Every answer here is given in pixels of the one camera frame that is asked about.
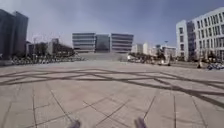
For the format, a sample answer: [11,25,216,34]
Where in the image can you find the robot's own part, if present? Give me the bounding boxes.
[68,120,82,128]
[134,117,148,128]

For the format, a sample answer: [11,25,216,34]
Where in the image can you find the low building behind trees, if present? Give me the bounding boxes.
[25,37,76,58]

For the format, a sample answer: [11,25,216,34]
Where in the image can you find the wide stone steps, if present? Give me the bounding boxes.
[77,52,129,62]

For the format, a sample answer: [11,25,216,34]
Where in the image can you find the dark glass tall building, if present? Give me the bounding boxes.
[0,8,30,60]

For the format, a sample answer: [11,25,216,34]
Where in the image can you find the grey striped wide building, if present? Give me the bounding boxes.
[71,32,135,54]

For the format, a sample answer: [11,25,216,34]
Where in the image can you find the low pale buildings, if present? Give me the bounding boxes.
[131,42,178,58]

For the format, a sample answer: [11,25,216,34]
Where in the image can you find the white office building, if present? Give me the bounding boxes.
[175,7,224,63]

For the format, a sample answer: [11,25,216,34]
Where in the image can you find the grey paved plaza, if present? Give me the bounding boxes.
[0,59,224,128]

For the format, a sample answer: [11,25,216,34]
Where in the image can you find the row of parked bicycles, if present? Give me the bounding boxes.
[9,55,86,66]

